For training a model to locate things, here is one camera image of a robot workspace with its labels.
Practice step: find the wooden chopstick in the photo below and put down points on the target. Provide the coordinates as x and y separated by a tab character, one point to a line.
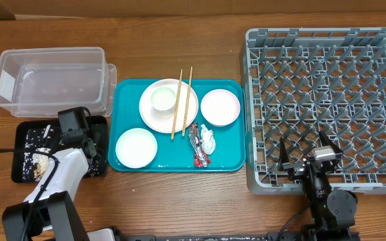
176	105
187	103

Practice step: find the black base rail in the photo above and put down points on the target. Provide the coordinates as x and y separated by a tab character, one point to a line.
271	236

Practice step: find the white cup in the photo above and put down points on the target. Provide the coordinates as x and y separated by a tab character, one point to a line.
163	99

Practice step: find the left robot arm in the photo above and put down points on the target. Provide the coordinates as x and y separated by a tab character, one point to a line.
50	204

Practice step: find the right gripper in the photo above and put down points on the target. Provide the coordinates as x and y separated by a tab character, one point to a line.
295	171

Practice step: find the black waste tray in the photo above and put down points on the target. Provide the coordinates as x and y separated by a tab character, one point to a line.
99	128

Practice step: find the grey dishwasher rack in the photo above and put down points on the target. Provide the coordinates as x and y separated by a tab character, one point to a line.
299	82

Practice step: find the red silver snack wrapper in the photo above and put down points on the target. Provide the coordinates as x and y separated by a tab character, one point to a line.
201	159

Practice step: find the right wooden chopstick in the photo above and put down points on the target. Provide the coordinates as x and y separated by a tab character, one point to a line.
187	103

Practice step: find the small white plate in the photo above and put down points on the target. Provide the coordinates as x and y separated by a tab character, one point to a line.
220	107

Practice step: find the teal serving tray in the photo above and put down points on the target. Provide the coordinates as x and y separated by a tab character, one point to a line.
178	155

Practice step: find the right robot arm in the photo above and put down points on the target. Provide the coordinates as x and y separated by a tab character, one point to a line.
333	211

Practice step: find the clear plastic bin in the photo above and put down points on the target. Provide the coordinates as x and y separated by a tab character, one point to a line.
41	82

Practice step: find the left wooden chopstick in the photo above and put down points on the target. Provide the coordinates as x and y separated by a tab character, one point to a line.
176	105

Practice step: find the white bowl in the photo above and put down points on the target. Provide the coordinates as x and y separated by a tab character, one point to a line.
136	148

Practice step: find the white tissue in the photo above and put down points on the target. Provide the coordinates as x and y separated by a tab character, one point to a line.
208	143

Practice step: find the peanut shells and rice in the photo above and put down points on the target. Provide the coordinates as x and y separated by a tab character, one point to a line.
43	140

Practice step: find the large white plate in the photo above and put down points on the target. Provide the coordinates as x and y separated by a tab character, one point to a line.
162	121

